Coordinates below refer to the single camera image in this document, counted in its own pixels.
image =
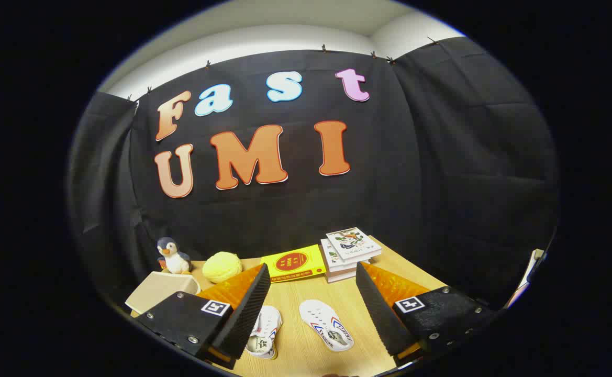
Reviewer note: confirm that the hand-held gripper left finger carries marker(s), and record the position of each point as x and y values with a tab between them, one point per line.
248	314

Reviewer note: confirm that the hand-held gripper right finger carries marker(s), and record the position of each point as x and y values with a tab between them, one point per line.
381	314

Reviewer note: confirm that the penguin plush toy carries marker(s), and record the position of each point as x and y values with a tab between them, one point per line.
175	260

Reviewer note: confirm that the yellow round plush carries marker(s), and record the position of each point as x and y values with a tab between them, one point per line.
222	267

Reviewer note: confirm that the yellow book with red circle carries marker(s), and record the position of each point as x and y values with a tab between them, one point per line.
292	262

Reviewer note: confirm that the white canvas shoe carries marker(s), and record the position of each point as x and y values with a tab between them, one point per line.
326	324
266	324

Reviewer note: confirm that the beige fabric storage box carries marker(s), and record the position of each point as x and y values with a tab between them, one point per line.
154	293

